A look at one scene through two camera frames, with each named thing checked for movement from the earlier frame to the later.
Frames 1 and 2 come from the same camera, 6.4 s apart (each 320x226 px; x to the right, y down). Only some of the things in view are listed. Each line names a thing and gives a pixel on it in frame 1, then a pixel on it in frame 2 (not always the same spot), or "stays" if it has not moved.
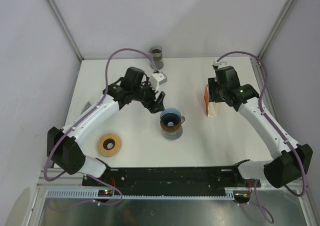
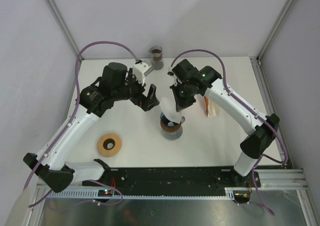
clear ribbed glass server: (173, 135) stays
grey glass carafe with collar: (156, 52) stays
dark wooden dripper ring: (170, 129) stays
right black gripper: (212, 82) to (180, 104)
